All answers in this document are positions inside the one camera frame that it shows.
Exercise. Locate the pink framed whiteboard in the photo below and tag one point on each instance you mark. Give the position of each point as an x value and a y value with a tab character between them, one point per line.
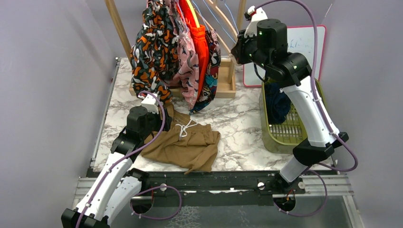
300	40

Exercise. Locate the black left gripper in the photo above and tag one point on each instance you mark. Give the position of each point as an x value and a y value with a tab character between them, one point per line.
167	121

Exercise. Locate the tan khaki shorts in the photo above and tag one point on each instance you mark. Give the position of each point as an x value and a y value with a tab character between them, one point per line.
187	144

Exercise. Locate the pink patterned garment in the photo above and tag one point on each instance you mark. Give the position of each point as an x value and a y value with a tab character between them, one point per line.
187	72

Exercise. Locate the camouflage orange black garment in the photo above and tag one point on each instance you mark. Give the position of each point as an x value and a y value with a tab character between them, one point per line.
154	57

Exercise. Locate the olive green plastic basket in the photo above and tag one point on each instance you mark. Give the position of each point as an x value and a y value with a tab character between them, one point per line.
280	138

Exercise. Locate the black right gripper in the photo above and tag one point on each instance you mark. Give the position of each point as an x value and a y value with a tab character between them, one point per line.
237	51

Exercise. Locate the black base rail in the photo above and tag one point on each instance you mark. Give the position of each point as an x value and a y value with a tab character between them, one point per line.
218	188

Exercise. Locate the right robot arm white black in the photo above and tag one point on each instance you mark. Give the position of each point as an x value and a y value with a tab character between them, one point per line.
265	44

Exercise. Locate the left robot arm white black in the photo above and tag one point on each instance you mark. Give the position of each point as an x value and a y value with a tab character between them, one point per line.
118	181

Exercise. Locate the wooden clothes rack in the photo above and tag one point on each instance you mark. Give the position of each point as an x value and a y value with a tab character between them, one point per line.
227	71

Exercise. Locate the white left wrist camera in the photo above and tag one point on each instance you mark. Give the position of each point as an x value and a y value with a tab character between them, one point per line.
150	102

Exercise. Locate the navy blue shorts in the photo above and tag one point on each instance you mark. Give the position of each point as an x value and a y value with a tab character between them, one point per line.
278	104

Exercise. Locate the colourful patterned shorts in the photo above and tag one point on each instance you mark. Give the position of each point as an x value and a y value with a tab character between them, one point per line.
210	83

